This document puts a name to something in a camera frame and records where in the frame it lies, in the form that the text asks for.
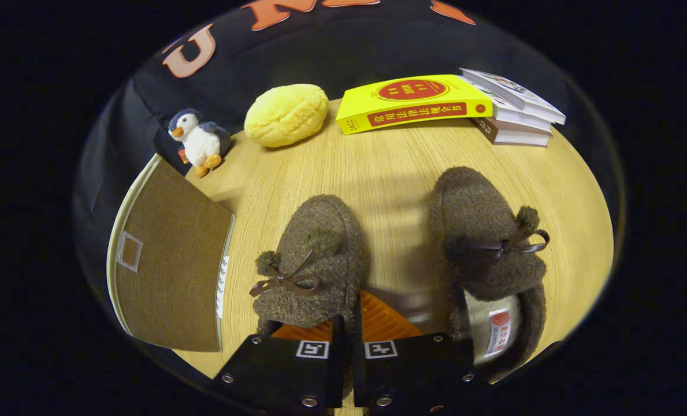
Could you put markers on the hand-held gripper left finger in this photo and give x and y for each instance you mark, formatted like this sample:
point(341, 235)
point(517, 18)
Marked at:
point(338, 358)

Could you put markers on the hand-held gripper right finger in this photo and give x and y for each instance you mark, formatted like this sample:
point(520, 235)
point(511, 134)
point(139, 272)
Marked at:
point(357, 358)

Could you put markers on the brown fuzzy shoe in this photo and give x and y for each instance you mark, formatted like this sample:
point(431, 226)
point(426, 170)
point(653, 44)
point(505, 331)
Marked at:
point(470, 208)
point(314, 231)

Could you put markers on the brown fabric storage box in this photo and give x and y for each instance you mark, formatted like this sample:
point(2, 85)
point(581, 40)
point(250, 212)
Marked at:
point(170, 266)

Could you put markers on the yellow bun plush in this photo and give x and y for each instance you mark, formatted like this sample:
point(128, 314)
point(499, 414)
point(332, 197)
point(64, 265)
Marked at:
point(285, 115)

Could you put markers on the penguin plush toy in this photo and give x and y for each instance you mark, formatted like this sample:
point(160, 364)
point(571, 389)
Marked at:
point(201, 141)

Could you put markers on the yellow book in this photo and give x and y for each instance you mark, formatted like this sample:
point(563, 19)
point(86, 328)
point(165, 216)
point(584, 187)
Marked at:
point(412, 107)

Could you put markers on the brown cover book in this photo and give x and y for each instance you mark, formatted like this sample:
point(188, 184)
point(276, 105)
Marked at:
point(511, 137)

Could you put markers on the white floral cover book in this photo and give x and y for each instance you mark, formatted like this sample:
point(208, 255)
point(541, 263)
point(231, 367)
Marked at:
point(511, 92)
point(516, 118)

